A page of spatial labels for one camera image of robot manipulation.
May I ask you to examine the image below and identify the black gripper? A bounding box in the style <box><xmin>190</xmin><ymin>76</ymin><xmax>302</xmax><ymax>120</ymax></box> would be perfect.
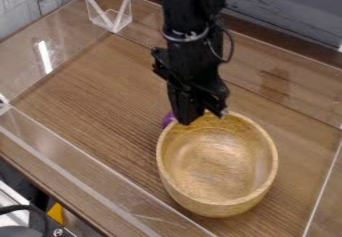
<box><xmin>151</xmin><ymin>30</ymin><xmax>230</xmax><ymax>125</ymax></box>

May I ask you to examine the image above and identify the purple toy eggplant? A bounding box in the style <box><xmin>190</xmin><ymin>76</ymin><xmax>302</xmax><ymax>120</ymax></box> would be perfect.
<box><xmin>162</xmin><ymin>112</ymin><xmax>175</xmax><ymax>128</ymax></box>

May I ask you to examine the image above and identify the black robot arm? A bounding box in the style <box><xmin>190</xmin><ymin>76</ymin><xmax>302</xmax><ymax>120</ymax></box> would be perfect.
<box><xmin>86</xmin><ymin>0</ymin><xmax>236</xmax><ymax>125</ymax></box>

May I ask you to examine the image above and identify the brown wooden bowl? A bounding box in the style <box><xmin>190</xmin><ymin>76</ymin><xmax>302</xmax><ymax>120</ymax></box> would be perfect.
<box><xmin>157</xmin><ymin>112</ymin><xmax>278</xmax><ymax>218</ymax></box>

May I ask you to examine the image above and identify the yellow black device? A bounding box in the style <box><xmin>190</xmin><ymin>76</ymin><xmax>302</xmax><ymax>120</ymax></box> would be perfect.
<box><xmin>47</xmin><ymin>202</ymin><xmax>78</xmax><ymax>237</ymax></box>

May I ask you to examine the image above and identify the clear acrylic enclosure wall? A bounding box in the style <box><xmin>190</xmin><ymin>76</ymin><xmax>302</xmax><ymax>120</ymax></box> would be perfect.
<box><xmin>0</xmin><ymin>0</ymin><xmax>342</xmax><ymax>237</ymax></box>

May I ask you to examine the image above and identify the black cable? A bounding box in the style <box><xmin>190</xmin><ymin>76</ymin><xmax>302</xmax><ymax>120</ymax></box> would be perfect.
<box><xmin>0</xmin><ymin>204</ymin><xmax>49</xmax><ymax>237</ymax></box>

